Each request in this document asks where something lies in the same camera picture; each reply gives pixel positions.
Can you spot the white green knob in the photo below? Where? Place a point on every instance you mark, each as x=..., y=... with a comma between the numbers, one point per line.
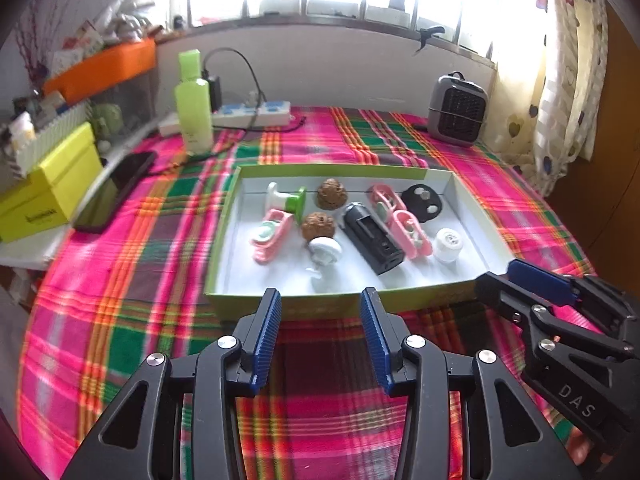
x=295, y=202

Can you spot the white mushroom knob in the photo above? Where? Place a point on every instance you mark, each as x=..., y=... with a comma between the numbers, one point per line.
x=325, y=247

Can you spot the dried red branches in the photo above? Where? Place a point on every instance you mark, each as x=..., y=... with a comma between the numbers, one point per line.
x=30, y=60

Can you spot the heart print curtain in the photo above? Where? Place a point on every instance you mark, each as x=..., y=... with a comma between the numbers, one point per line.
x=560, y=85

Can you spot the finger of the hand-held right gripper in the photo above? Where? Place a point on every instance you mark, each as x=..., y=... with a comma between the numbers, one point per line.
x=500, y=292
x=537, y=280

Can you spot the white round perforated cap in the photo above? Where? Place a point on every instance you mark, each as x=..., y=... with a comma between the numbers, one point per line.
x=446, y=246

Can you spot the brown wooden cabinet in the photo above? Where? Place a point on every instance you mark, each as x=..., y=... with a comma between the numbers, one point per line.
x=615, y=160

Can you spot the orange plastic tray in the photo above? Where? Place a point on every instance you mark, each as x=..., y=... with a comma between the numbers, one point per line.
x=110, y=62

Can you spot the green white cardboard box tray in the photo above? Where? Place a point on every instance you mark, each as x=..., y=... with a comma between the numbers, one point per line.
x=360, y=280

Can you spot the green pouch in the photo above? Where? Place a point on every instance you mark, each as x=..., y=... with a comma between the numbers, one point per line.
x=107, y=120

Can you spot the white blue power strip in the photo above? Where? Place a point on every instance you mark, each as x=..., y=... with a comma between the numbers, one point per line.
x=270, y=110

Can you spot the black oval two-button device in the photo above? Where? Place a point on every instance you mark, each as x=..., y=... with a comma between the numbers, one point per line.
x=417, y=207

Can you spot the brown walnut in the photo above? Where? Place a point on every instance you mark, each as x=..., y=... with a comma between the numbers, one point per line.
x=318, y=225
x=331, y=193

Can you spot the light green bottle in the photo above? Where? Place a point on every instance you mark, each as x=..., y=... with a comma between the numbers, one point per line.
x=192, y=110

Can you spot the paper cards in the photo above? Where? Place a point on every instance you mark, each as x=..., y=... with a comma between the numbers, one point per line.
x=80, y=45

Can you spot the pink plastic clip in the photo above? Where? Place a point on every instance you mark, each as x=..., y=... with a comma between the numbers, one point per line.
x=380, y=195

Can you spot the black smartphone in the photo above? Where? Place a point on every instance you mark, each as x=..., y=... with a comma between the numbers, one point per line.
x=115, y=190

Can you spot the pink green plaid tablecloth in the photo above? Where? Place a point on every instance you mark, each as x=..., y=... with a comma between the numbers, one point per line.
x=150, y=310

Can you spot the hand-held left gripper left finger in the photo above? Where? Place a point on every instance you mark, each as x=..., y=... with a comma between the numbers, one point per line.
x=267, y=330

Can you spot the yellow-green cardboard box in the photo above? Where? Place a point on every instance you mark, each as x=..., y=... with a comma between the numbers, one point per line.
x=55, y=180

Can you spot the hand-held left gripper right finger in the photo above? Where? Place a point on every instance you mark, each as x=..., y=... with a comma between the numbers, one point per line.
x=375, y=335

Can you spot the grey white striped box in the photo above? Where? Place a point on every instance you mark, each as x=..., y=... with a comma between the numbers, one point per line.
x=55, y=127

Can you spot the pink clip with white hook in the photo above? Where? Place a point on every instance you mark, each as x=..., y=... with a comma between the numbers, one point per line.
x=402, y=227

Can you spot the white gloves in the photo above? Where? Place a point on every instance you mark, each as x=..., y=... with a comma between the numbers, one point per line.
x=125, y=22

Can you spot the white plug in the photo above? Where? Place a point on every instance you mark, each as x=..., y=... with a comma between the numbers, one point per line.
x=254, y=100

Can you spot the black rectangular holder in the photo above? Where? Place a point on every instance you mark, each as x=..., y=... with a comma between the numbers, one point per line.
x=370, y=240

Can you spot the small grey heater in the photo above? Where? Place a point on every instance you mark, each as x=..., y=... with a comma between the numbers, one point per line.
x=457, y=110

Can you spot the black charger adapter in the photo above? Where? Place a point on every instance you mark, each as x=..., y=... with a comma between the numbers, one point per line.
x=215, y=92

